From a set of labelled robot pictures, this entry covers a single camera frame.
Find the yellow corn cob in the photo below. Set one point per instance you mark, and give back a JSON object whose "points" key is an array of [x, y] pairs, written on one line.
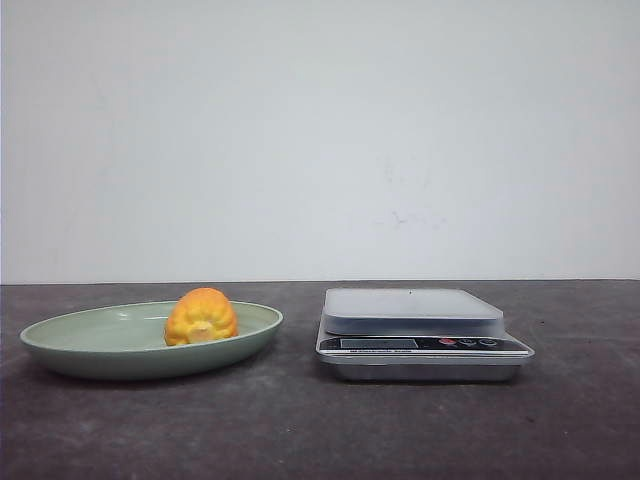
{"points": [[201, 315]]}

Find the green oval plate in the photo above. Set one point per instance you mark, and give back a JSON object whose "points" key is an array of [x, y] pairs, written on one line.
{"points": [[126, 342]]}

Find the silver digital kitchen scale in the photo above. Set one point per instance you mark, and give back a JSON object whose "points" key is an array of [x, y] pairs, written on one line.
{"points": [[416, 334]]}

